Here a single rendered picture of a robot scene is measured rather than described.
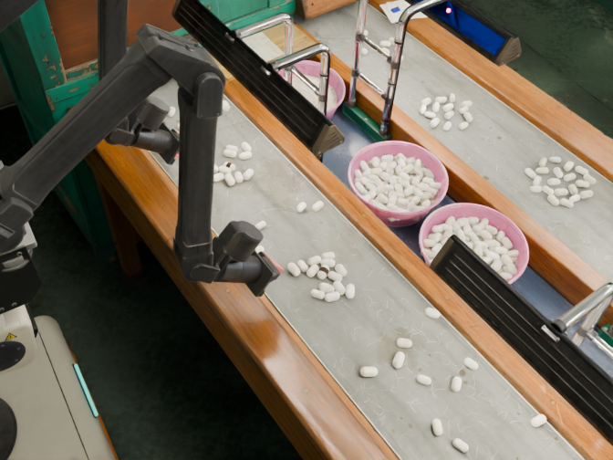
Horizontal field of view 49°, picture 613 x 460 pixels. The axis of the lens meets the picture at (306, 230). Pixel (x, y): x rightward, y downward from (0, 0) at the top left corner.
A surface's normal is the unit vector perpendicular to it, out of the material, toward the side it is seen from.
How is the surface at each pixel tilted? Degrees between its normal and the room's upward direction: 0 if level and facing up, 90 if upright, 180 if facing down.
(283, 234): 0
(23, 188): 72
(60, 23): 90
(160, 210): 0
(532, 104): 0
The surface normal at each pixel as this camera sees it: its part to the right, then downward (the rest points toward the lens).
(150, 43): -0.53, -0.44
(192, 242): 0.38, 0.43
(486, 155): 0.04, -0.64
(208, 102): 0.41, 0.61
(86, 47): 0.59, 0.63
